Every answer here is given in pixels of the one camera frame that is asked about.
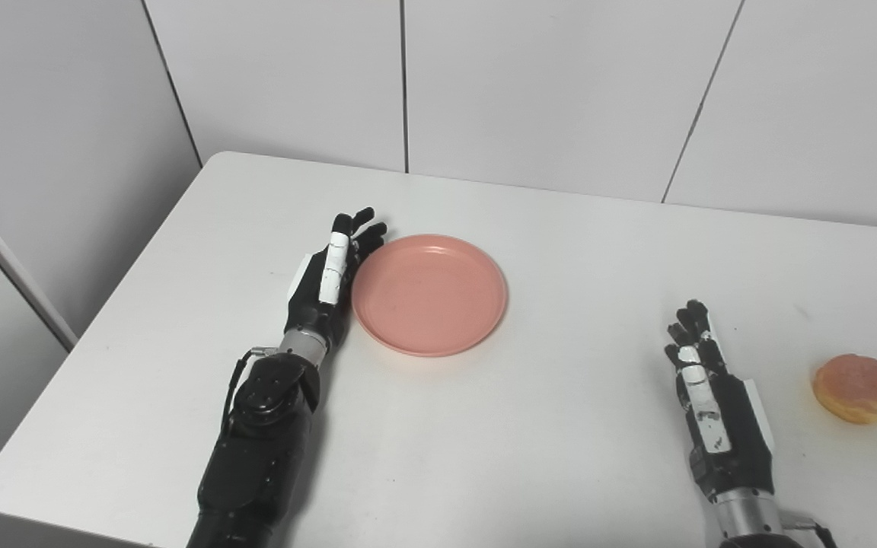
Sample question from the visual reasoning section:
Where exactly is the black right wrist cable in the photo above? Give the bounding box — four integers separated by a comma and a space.
781, 514, 839, 548

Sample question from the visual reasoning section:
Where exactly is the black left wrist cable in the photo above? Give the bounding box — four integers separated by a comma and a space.
222, 347, 279, 438

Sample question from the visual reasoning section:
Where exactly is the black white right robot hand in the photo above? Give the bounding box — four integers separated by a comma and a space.
664, 299, 776, 503

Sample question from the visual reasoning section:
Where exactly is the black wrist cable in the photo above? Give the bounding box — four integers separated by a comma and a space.
222, 347, 279, 438
781, 514, 839, 548

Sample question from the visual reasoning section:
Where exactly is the pink round plate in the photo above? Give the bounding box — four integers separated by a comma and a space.
352, 234, 509, 358

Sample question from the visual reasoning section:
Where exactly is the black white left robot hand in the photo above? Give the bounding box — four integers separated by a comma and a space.
286, 207, 388, 355

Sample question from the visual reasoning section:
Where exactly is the golden cream puff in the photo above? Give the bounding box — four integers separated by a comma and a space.
812, 354, 877, 425

